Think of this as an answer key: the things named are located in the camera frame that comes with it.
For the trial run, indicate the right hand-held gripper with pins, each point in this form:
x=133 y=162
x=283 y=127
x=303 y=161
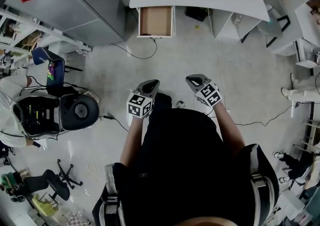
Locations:
x=208 y=95

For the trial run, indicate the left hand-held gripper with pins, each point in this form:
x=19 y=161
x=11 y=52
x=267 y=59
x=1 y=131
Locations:
x=138 y=105

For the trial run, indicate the white drawer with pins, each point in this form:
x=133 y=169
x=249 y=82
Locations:
x=155 y=21

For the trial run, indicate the person's left forearm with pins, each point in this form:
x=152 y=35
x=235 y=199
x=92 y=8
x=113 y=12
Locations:
x=132 y=140

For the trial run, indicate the person's right forearm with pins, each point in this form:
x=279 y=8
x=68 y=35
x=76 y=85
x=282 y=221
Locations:
x=228 y=127

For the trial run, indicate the person's black trousers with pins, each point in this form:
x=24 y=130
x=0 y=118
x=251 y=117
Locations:
x=160 y=107

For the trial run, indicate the black power adapter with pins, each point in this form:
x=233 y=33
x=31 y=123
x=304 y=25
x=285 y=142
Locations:
x=108 y=117

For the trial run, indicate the yellow floor scrap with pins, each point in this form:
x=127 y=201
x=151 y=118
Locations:
x=197 y=27

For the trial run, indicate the black box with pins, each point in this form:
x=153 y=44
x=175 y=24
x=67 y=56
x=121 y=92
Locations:
x=196 y=13

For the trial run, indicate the white shelf unit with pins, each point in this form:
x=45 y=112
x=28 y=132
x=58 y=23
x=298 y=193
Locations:
x=237 y=24

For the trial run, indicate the person's black shirt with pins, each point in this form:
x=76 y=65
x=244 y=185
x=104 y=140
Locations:
x=190 y=165

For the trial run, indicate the colourful toy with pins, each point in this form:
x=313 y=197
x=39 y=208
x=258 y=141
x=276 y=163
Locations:
x=51 y=72

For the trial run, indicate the grey chair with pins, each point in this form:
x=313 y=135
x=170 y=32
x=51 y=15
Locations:
x=272 y=8

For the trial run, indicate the white side table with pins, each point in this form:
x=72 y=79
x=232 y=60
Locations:
x=290 y=20

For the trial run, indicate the grey refrigerator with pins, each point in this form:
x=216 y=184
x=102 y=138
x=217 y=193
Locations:
x=70 y=8

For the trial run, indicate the blue chair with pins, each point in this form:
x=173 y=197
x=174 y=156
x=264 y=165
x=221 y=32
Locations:
x=41 y=56

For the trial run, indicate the white metal shelving rack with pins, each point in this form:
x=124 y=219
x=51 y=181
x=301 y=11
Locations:
x=50 y=31

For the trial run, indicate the black swivel chair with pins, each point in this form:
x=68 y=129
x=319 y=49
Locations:
x=55 y=182

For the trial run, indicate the checkered cloth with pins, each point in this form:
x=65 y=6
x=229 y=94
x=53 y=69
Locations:
x=77 y=218

